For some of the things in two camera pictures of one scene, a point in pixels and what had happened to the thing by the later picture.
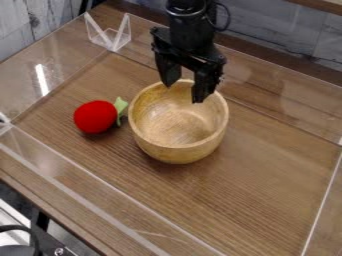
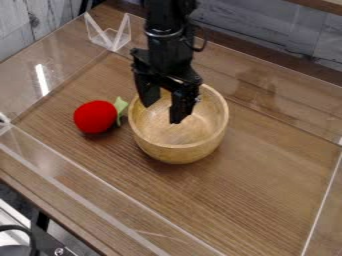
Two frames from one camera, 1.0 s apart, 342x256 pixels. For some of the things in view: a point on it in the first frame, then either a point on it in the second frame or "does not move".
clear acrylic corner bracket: [109, 39] does not move
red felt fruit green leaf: [97, 116] does not move
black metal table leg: [42, 220] does not move
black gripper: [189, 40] → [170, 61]
